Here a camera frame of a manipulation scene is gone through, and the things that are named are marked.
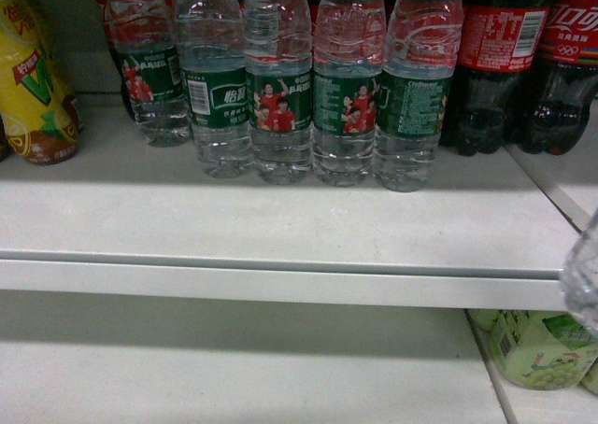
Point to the clear water bottle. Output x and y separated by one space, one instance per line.
578 279

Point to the rear water bottle athletes label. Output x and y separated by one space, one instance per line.
348 55

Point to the water bottle with athletes label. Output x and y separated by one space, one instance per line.
278 62

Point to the white upper shelf board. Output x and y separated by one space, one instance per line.
122 217

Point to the water bottle with barcode label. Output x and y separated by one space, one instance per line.
210 43

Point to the right water bottle text label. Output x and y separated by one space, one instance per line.
420 56

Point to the far left water bottle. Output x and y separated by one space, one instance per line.
142 34

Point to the right cola bottle olympic label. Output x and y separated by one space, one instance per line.
562 83

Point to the cola bottle red label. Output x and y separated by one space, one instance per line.
498 44

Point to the yellow lemon tea bottle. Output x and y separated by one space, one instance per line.
38 124

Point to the green grape drink bottle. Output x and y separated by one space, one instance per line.
541 350

